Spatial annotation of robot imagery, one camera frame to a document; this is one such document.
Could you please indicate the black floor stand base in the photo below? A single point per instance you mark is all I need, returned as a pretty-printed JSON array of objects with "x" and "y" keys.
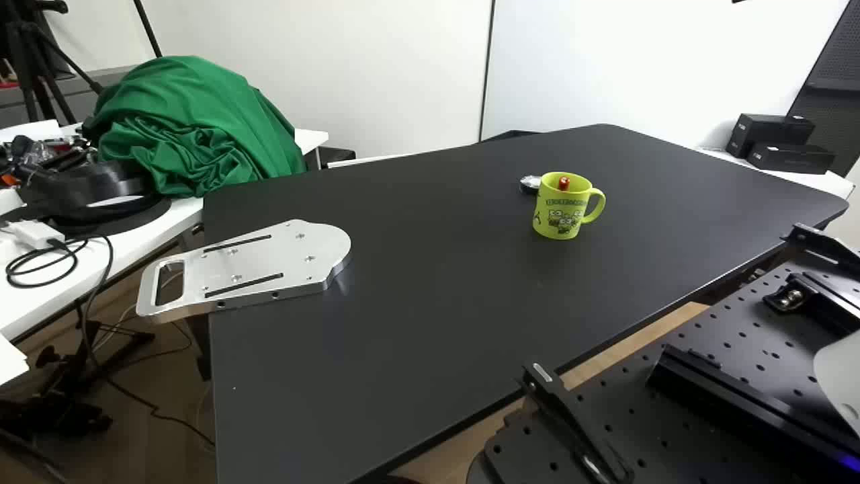
[{"x": 54, "y": 406}]

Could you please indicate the yellow-green cartoon mug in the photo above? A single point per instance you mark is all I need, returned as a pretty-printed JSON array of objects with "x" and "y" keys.
[{"x": 559, "y": 219}]

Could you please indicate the black clamp bar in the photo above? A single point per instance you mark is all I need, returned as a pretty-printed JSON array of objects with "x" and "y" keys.
[{"x": 573, "y": 417}]

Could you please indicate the red-capped marker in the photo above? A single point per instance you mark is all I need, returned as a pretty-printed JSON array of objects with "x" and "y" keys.
[{"x": 564, "y": 183}]

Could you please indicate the black corner bracket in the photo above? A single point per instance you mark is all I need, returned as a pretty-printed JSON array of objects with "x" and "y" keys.
[{"x": 820, "y": 244}]

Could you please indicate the green cloth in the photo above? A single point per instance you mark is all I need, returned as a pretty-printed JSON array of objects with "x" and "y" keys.
[{"x": 198, "y": 125}]

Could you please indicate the black rail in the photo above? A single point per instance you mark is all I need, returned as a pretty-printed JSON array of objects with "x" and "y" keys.
[{"x": 744, "y": 398}]

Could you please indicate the black perforated breadboard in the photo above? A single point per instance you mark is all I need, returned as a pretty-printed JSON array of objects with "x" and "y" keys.
[{"x": 762, "y": 345}]

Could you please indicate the silver metal mounting plate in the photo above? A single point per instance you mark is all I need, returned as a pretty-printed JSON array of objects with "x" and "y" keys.
[{"x": 271, "y": 258}]

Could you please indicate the black stand pole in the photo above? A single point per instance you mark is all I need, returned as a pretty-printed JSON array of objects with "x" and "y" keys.
[{"x": 150, "y": 27}]

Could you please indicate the white side table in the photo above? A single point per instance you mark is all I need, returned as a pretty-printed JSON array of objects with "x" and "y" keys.
[{"x": 136, "y": 240}]

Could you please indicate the white power adapter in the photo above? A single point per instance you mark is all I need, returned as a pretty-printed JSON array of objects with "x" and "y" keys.
[{"x": 30, "y": 235}]

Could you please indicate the black tripod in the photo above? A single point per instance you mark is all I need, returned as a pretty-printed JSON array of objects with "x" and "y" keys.
[{"x": 27, "y": 54}]

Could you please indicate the black round equipment pile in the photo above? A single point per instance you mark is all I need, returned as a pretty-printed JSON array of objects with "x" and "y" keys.
[{"x": 72, "y": 192}]

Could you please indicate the grey rounded plate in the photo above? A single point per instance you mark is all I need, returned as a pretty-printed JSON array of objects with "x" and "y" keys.
[{"x": 843, "y": 376}]

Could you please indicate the black box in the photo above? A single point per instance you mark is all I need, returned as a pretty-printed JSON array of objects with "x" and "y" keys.
[
  {"x": 768, "y": 129},
  {"x": 795, "y": 160}
]

